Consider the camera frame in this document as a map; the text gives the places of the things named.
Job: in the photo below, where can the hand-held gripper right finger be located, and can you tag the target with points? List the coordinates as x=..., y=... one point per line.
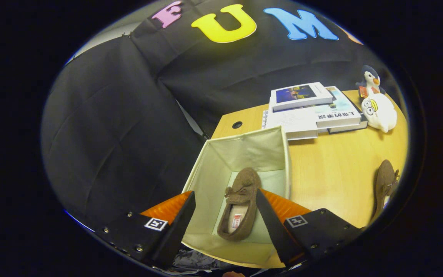
x=275, y=231

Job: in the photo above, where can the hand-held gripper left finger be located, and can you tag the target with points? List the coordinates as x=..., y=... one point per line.
x=175, y=234

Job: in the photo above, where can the brown fuzzy shoe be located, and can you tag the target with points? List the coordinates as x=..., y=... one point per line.
x=383, y=181
x=244, y=181

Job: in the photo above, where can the green fabric storage box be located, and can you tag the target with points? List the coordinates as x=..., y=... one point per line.
x=244, y=150

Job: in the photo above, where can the grey crumpled plastic sheet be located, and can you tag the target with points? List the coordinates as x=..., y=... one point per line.
x=194, y=263

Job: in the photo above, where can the plain white book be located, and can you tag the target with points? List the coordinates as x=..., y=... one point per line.
x=290, y=123

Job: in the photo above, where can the black backdrop cloth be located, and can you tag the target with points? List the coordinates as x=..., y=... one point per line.
x=110, y=134

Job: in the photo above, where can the dark cover book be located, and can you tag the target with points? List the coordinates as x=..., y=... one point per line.
x=350, y=127

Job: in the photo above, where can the small book blue photo cover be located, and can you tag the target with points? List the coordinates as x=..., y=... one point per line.
x=298, y=94

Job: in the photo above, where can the white plush toy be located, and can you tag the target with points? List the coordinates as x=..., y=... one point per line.
x=383, y=113

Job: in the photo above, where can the penguin plush toy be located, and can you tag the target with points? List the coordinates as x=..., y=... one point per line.
x=369, y=79

